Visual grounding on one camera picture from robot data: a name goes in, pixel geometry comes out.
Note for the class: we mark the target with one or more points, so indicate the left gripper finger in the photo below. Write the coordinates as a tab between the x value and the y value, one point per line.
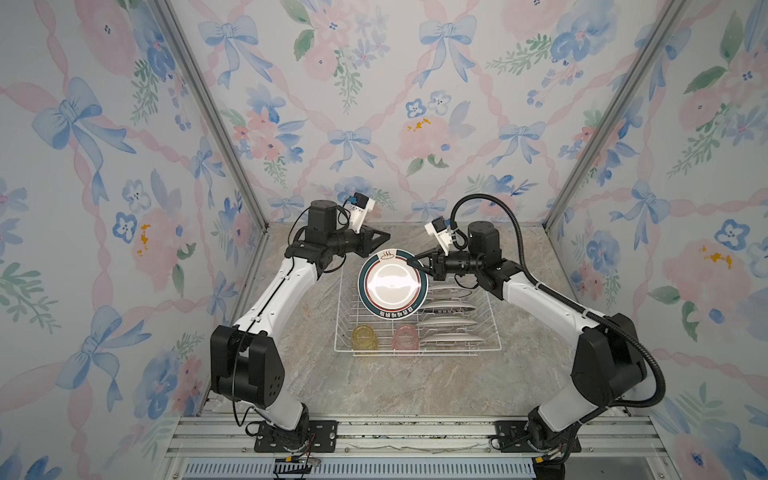
374	233
375	244

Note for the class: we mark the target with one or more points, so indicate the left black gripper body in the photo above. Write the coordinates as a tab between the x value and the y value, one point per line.
346	242

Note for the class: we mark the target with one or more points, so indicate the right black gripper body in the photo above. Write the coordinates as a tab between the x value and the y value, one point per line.
458	264

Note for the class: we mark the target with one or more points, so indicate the green red rimmed plate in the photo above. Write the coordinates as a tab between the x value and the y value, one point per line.
448	292

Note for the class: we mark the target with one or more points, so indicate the green rimmed white plate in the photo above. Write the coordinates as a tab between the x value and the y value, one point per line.
391	286

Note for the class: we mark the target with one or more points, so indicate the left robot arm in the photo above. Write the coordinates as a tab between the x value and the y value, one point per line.
246	366

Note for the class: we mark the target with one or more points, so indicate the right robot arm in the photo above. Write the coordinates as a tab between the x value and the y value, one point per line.
607	362

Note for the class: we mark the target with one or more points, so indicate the pink glass cup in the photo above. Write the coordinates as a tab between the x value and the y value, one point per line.
405	338

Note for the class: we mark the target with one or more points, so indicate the yellow glass cup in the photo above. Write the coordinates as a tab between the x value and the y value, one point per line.
364	339

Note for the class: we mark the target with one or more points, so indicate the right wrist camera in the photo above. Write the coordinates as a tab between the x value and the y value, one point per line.
442	231

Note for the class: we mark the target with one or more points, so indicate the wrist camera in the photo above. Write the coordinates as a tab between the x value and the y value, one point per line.
442	231
359	207

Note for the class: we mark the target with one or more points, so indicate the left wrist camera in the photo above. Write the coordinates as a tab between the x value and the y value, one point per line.
359	207

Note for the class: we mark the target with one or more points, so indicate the white wire dish rack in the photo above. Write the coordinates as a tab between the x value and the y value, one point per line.
351	313

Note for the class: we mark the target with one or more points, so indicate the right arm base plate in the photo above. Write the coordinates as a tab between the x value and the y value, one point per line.
517	436

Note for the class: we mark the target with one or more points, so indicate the left aluminium corner post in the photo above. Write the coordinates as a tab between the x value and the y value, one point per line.
180	47

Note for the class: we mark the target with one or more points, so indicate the aluminium corner post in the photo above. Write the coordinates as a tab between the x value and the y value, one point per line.
659	34
180	47

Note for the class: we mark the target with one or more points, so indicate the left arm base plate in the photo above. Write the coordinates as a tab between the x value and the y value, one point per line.
313	436

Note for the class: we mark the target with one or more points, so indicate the aluminium front rail frame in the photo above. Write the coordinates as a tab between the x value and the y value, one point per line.
416	447

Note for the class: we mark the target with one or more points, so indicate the right aluminium corner post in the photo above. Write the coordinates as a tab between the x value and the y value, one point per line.
659	34

